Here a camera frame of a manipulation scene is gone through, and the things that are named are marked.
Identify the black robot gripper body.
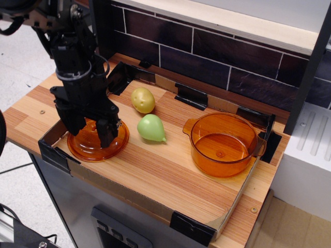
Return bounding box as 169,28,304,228
50,73,119,121

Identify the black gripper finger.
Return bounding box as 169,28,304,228
56,105,86,136
96,118,121,148

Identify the orange transparent pot lid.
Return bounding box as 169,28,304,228
67,118,129,162

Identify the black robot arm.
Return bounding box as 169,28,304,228
1,1,121,148

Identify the orange transparent plastic pot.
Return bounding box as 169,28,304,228
183,113,266,177

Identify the cardboard fence with black tape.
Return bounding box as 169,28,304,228
39,63,288,247

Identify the green toy pear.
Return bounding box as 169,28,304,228
137,114,167,142

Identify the yellow toy potato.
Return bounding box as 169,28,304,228
131,87,155,114

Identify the grey toy oven front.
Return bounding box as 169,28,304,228
28,152,249,248

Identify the white toy sink unit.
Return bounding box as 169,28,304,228
271,103,330,221

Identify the dark wooden upright post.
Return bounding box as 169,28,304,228
88,0,116,59

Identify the black cable bottom left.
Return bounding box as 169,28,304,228
0,203,58,248

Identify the dark grey right post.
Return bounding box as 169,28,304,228
283,5,330,135

